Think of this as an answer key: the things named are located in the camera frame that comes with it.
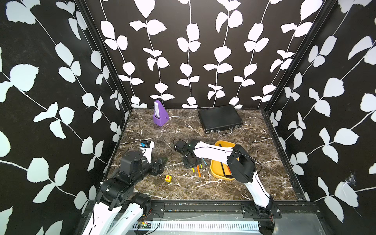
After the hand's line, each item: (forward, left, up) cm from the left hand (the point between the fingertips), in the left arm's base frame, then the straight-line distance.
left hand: (161, 156), depth 68 cm
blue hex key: (+6, -23, -23) cm, 33 cm away
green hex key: (+4, -21, -24) cm, 32 cm away
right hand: (+5, -13, -23) cm, 27 cm away
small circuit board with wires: (-24, +11, -23) cm, 35 cm away
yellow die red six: (-4, -1, -21) cm, 21 cm away
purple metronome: (+39, +7, -15) cm, 43 cm away
